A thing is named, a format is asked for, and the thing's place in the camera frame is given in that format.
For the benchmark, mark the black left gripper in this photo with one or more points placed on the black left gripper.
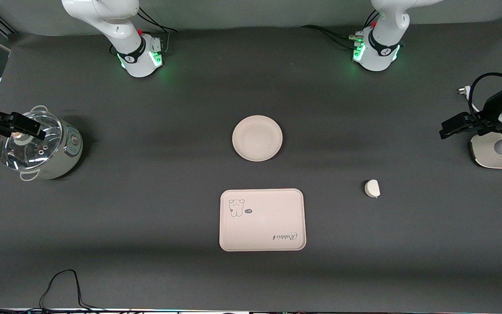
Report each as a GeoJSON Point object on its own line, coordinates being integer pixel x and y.
{"type": "Point", "coordinates": [490, 111]}

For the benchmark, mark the small white bun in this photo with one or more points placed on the small white bun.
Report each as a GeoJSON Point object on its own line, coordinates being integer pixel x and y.
{"type": "Point", "coordinates": [371, 188]}

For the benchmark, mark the round beige plate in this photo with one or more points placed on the round beige plate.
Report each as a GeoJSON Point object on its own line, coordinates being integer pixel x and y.
{"type": "Point", "coordinates": [257, 138]}

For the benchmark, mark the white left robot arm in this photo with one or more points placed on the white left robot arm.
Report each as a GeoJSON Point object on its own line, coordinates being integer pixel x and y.
{"type": "Point", "coordinates": [386, 48]}

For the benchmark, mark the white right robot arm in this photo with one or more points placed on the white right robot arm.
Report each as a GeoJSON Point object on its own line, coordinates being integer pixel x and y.
{"type": "Point", "coordinates": [124, 39]}

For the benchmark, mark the beige rectangular rabbit tray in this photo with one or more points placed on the beige rectangular rabbit tray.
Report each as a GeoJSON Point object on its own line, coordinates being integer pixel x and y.
{"type": "Point", "coordinates": [262, 226]}

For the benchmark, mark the glass pot lid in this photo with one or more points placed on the glass pot lid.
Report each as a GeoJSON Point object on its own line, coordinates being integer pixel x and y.
{"type": "Point", "coordinates": [24, 152]}

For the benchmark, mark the cream white toaster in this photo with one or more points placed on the cream white toaster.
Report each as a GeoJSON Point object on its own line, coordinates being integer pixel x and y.
{"type": "Point", "coordinates": [495, 159]}

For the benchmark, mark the aluminium frame rail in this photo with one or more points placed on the aluminium frame rail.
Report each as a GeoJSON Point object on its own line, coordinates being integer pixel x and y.
{"type": "Point", "coordinates": [0, 24]}

